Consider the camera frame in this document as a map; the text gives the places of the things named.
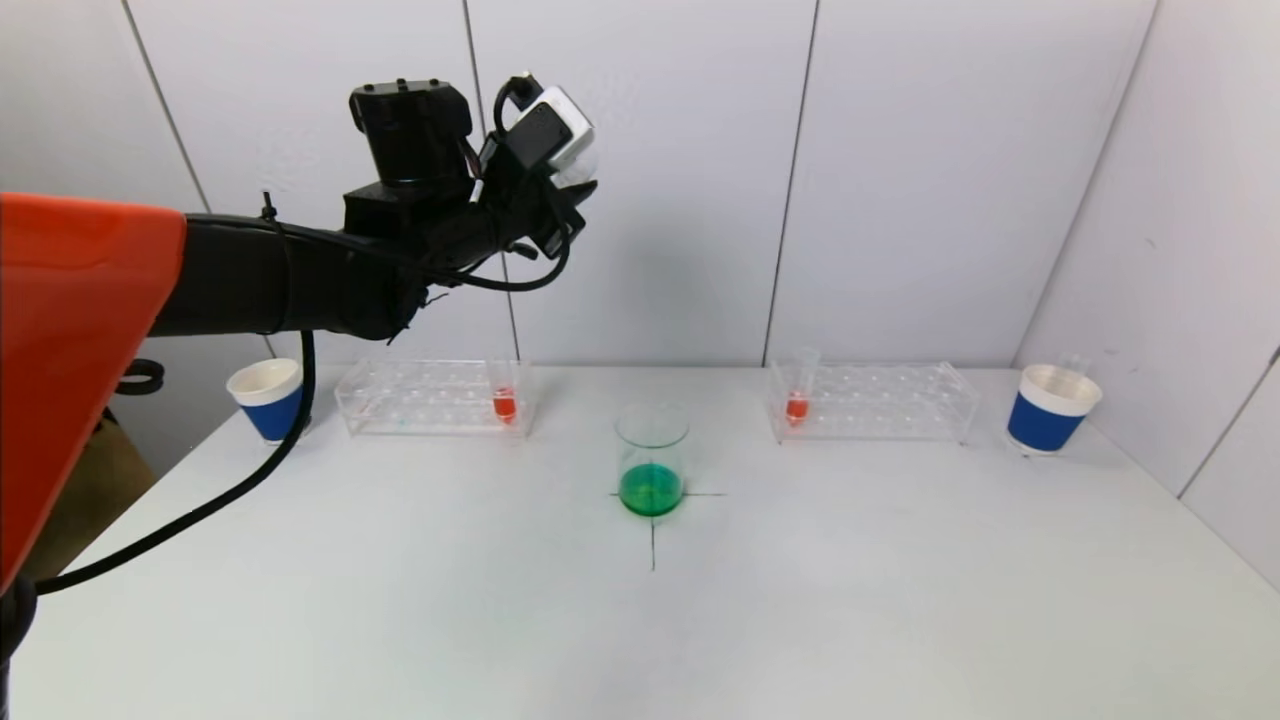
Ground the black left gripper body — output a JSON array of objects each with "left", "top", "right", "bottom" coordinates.
[{"left": 492, "top": 185, "right": 587, "bottom": 260}]

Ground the test tube with blue liquid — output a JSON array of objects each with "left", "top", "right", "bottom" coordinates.
[{"left": 558, "top": 150, "right": 601, "bottom": 193}]

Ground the test tube with red liquid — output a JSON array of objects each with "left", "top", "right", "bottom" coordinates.
[
  {"left": 785, "top": 348, "right": 821, "bottom": 428},
  {"left": 490, "top": 350, "right": 521, "bottom": 426}
]

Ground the clear acrylic test tube rack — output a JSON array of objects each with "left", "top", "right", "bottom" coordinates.
[
  {"left": 765, "top": 362, "right": 981, "bottom": 446},
  {"left": 335, "top": 360, "right": 536, "bottom": 439}
]

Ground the clear glass beaker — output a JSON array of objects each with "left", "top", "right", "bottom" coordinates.
[{"left": 614, "top": 403, "right": 691, "bottom": 519}]

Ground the blue and white paper cup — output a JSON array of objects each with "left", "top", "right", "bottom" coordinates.
[
  {"left": 1005, "top": 365, "right": 1104, "bottom": 457},
  {"left": 226, "top": 358, "right": 311, "bottom": 444}
]

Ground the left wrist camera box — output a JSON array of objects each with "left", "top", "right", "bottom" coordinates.
[{"left": 498, "top": 85, "right": 597, "bottom": 179}]

